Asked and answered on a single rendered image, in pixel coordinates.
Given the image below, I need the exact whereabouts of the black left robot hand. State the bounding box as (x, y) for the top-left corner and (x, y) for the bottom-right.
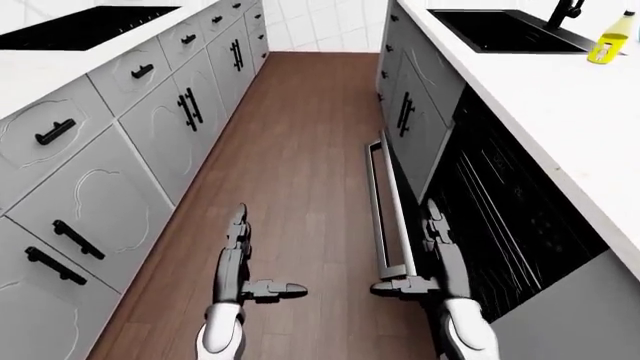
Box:
(213, 202), (309, 306)

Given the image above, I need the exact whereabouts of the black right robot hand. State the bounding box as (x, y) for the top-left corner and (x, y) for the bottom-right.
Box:
(369, 198), (470, 301)

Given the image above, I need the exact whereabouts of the black dishwasher body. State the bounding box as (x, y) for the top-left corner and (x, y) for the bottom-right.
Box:
(417, 84), (610, 324)

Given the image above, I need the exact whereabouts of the silver dishwasher door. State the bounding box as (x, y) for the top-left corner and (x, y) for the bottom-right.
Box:
(366, 129), (441, 282)

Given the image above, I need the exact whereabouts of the grey cabinet door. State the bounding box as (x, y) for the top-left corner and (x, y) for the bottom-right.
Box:
(0, 215), (125, 360)
(172, 48), (236, 151)
(204, 18), (257, 117)
(117, 80), (209, 208)
(3, 125), (177, 294)

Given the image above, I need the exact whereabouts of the grey cabinet side panel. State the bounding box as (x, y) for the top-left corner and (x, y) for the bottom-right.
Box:
(483, 248), (640, 360)

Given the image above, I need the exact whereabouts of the grey sink cabinet unit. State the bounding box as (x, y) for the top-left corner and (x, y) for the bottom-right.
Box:
(375, 0), (467, 202)

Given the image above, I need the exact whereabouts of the long grey cabinet row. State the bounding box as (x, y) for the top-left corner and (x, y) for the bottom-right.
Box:
(0, 0), (272, 360)

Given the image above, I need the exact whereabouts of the grey drawer front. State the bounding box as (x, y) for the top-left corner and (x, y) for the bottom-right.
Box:
(87, 36), (175, 114)
(199, 2), (247, 34)
(0, 86), (117, 206)
(227, 0), (262, 17)
(157, 16), (210, 62)

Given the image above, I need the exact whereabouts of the black kitchen sink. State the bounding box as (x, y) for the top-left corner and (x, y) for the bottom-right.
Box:
(431, 9), (629, 56)

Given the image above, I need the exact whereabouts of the black kitchen faucet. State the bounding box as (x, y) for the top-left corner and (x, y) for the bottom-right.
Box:
(546, 0), (587, 30)

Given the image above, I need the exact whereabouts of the yellow dish soap bottle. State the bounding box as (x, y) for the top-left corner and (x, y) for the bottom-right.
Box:
(586, 10), (637, 66)

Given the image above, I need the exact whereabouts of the black induction cooktop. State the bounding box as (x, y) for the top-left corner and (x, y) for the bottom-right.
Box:
(0, 5), (182, 52)

